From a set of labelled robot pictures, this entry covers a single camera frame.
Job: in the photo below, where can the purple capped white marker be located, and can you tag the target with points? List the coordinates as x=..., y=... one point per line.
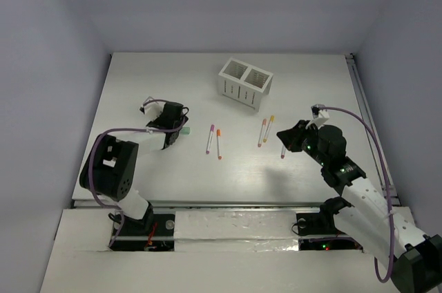
x=209, y=140

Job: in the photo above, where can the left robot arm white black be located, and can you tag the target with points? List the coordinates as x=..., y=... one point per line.
x=109, y=170

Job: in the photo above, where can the orange capped white marker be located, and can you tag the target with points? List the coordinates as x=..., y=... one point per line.
x=218, y=140

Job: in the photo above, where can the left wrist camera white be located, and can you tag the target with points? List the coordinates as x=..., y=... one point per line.
x=152, y=108

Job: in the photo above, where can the green eraser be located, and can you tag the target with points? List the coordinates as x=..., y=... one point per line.
x=185, y=131

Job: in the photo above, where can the aluminium rail right side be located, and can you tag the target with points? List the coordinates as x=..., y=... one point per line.
x=367, y=118

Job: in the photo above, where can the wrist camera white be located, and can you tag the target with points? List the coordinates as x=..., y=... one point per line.
x=152, y=108
x=320, y=116

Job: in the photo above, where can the white two-compartment pen holder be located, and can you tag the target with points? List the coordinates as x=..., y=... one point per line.
x=244, y=83

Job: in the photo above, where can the pink capped white marker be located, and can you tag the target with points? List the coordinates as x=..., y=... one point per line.
x=283, y=152

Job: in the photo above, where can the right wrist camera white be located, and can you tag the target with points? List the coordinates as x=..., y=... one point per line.
x=320, y=116

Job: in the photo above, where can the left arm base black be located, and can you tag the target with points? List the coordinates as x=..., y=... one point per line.
x=153, y=233

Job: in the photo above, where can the salmon capped white marker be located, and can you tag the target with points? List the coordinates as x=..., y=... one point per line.
x=262, y=132

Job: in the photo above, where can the white foam block centre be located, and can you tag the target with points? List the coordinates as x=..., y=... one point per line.
x=235, y=230

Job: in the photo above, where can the aluminium rail front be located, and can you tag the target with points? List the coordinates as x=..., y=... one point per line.
x=230, y=204

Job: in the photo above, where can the aluminium rail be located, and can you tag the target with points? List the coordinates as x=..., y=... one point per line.
x=230, y=204
x=367, y=118

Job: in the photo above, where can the yellow capped white marker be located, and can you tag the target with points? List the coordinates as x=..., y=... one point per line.
x=269, y=125

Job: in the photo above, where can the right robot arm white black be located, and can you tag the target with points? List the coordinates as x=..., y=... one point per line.
x=411, y=258

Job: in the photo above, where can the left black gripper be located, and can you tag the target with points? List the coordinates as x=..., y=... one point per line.
x=173, y=133

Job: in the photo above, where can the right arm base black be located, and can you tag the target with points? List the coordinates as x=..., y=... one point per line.
x=317, y=231

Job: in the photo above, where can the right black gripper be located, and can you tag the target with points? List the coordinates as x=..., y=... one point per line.
x=291, y=137

